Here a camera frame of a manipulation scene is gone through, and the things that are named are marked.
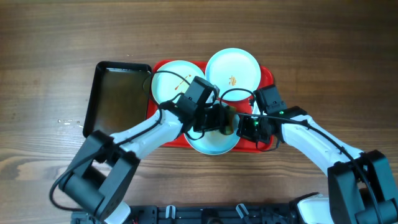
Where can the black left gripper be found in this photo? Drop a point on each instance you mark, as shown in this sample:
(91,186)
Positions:
(219,121)

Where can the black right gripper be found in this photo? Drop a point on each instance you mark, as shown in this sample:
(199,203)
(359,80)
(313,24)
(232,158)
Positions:
(245,132)

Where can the green and yellow scrub sponge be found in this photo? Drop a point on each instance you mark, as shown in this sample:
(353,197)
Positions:
(227,118)

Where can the white plate with orange smear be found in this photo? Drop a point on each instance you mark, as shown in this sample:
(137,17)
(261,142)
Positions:
(213,142)

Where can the white plate with ketchup blob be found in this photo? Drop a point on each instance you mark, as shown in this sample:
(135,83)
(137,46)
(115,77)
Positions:
(235,72)

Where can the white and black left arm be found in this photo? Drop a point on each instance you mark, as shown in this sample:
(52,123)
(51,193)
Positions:
(100,173)

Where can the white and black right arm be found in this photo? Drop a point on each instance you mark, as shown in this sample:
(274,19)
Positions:
(361,186)

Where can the red plastic serving tray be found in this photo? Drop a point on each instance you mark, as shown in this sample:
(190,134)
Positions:
(242,106)

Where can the black water tray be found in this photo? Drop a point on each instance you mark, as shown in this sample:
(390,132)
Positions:
(117,101)

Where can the white plate with ketchup streak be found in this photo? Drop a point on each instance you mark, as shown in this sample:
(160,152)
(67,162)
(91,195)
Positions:
(165,85)

